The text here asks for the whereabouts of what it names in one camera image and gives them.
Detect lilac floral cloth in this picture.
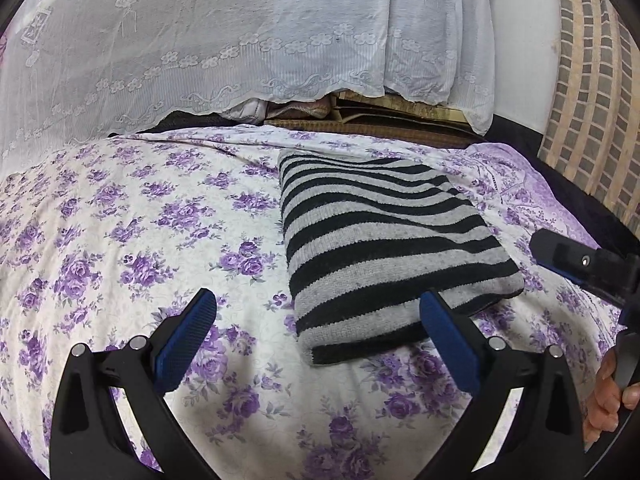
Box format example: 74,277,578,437
450,142,601,261

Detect brown pink striped cloth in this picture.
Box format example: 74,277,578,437
265,99,333,121

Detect brown cardboard sheets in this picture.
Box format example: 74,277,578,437
334,91,467,125

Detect purple floral bed sheet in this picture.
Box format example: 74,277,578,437
0,125,621,480

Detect black grey striped sweater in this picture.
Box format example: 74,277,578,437
277,150,526,366

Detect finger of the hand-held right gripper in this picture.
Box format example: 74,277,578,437
529,230,599,287

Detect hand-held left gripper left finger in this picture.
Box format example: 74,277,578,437
47,287,218,480

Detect person's right hand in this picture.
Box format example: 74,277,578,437
582,345,640,446

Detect brown grey checked pillow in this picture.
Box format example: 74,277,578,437
537,0,640,211

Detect white folded cloth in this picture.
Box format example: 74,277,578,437
222,100,267,123

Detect white lace cloth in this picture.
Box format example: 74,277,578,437
0,0,496,171

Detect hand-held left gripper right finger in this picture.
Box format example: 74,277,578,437
419,289,586,480

